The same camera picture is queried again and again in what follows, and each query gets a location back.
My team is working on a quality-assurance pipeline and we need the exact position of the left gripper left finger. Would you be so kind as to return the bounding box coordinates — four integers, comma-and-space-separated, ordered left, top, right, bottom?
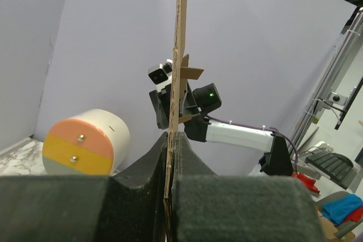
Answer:
1, 133, 167, 241

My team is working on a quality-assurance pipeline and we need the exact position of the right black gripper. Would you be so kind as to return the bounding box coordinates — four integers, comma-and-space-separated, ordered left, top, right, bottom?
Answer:
149, 80, 202, 129

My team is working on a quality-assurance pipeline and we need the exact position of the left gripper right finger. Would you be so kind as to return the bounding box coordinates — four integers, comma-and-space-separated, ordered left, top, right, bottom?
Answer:
171, 132, 325, 241

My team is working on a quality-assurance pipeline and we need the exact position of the brown cardboard box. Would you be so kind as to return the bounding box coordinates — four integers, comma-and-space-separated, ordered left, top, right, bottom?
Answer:
163, 0, 189, 241

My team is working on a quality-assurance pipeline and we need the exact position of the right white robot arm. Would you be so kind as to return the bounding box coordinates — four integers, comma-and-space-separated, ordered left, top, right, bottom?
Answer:
179, 83, 294, 176

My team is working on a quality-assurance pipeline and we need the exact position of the cream cylinder with coloured face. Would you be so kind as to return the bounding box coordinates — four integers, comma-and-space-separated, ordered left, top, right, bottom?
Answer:
42, 109, 130, 176

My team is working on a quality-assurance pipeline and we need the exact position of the black keyboard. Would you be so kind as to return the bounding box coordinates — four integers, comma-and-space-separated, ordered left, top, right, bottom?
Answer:
305, 151, 357, 189

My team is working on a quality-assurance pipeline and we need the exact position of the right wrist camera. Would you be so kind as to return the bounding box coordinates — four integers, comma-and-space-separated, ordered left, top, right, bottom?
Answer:
148, 59, 173, 92

